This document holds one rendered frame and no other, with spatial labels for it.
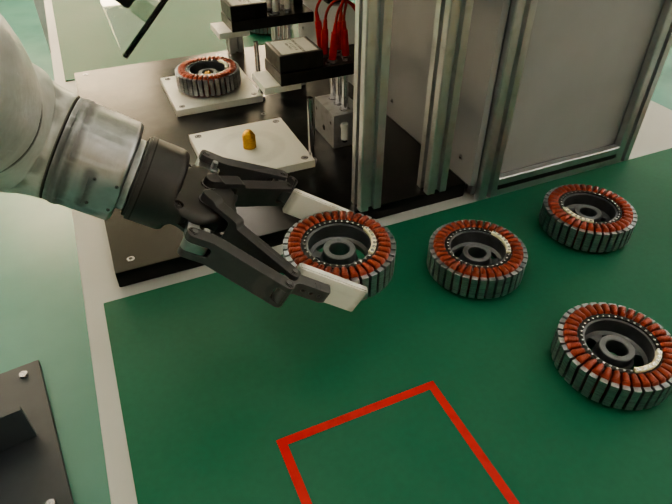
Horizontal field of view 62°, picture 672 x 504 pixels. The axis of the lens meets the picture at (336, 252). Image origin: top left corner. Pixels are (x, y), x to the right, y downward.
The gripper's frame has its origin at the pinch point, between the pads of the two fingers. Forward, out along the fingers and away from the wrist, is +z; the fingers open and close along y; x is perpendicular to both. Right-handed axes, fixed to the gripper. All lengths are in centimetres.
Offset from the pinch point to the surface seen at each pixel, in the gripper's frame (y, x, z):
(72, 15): -111, -37, -44
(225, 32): -54, -3, -13
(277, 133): -35.9, -7.8, -2.0
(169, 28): -98, -24, -22
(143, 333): 1.4, -17.5, -13.5
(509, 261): -2.1, 5.6, 19.3
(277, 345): 4.4, -10.5, -1.4
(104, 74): -66, -26, -30
